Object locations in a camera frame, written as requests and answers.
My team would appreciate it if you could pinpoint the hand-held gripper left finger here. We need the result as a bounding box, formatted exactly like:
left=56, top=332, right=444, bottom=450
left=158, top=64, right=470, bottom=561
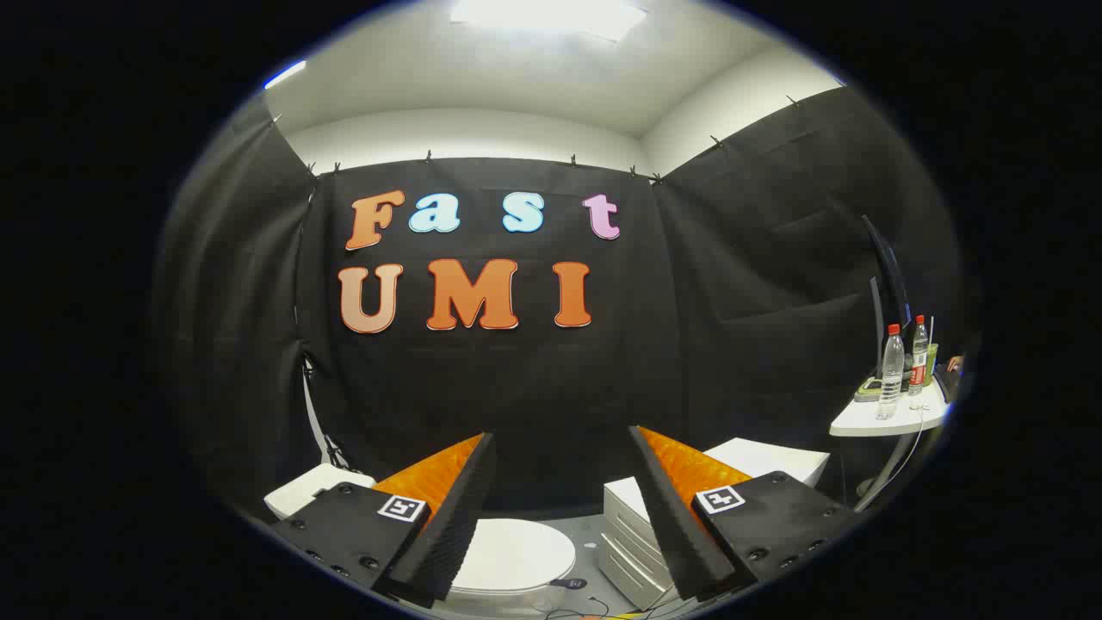
left=269, top=432, right=498, bottom=609

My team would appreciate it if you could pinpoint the small ceiling light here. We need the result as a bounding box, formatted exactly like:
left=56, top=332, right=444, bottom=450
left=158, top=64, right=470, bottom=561
left=263, top=59, right=308, bottom=90

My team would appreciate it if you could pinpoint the red label water bottle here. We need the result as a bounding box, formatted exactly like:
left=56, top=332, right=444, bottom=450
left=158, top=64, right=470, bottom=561
left=908, top=315, right=931, bottom=397

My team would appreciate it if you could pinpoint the white toilet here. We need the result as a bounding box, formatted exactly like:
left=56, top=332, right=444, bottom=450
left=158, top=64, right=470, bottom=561
left=263, top=463, right=579, bottom=617

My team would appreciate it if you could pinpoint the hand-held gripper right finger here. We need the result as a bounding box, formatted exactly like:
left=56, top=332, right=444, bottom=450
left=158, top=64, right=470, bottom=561
left=628, top=425, right=864, bottom=603

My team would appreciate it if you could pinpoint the large ceiling light panel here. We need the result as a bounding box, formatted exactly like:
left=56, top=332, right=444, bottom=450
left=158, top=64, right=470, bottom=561
left=449, top=0, right=648, bottom=42

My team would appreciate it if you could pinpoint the black curved monitor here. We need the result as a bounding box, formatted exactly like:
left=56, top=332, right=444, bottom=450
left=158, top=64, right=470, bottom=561
left=863, top=215, right=913, bottom=380

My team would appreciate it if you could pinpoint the clear water bottle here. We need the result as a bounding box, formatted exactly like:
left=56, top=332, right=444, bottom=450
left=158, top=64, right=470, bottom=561
left=876, top=324, right=906, bottom=421

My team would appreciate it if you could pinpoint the small white table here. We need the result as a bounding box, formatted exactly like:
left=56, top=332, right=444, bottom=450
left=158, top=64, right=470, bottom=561
left=829, top=379, right=950, bottom=514

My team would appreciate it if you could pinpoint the white drawer cabinet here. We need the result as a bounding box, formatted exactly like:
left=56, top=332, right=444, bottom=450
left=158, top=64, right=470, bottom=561
left=598, top=437, right=831, bottom=611

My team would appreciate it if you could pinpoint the black backdrop cloth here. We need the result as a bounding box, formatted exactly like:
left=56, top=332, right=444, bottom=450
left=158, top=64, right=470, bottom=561
left=153, top=86, right=965, bottom=526

